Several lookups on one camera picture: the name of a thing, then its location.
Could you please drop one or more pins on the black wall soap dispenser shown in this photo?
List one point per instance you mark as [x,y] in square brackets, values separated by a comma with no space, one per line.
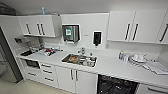
[97,38]

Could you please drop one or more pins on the white drawer front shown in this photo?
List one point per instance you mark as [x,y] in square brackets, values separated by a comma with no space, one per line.
[32,74]
[48,80]
[47,71]
[46,65]
[153,90]

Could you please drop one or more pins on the chrome faucet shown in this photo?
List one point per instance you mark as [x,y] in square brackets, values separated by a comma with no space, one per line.
[82,51]

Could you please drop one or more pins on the stainless steel dishwasher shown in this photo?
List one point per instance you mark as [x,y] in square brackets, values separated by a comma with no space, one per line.
[116,86]

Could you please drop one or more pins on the built-in black microwave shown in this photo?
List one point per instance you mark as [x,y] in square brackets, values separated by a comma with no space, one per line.
[32,64]

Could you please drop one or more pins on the brown bowl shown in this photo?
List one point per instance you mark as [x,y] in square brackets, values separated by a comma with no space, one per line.
[73,59]

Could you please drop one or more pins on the clear small bottle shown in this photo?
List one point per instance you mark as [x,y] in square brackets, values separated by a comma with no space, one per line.
[125,58]

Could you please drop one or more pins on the blue spray bottle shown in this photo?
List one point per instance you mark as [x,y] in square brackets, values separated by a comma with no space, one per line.
[43,11]

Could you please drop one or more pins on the teal dispenser sticker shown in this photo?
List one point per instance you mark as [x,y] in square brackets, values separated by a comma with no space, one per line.
[68,31]

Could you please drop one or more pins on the stainless steel sink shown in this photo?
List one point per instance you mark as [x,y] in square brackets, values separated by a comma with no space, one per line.
[66,61]

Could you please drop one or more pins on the steel paper towel dispenser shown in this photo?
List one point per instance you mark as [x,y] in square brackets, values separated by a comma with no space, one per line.
[76,33]

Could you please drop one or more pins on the white base cabinet door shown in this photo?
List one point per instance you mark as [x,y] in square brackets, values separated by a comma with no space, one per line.
[65,79]
[86,83]

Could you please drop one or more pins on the small wall label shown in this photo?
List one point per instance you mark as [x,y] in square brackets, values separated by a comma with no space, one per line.
[86,35]

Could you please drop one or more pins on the stainless steel refrigerator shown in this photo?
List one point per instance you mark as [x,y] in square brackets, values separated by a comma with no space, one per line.
[8,60]

